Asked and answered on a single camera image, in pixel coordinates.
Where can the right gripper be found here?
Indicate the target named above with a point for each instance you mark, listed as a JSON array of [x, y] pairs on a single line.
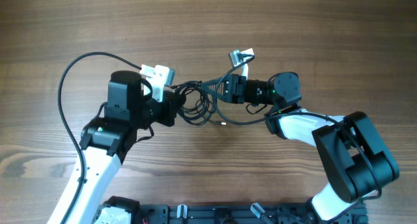
[[234, 89]]

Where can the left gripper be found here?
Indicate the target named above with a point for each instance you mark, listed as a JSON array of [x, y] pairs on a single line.
[[171, 101]]

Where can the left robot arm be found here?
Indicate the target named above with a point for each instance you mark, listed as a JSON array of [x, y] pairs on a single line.
[[135, 101]]

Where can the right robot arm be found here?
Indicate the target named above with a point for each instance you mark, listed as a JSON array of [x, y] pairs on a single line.
[[357, 162]]

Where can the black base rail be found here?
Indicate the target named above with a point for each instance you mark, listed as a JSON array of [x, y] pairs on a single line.
[[123, 210]]

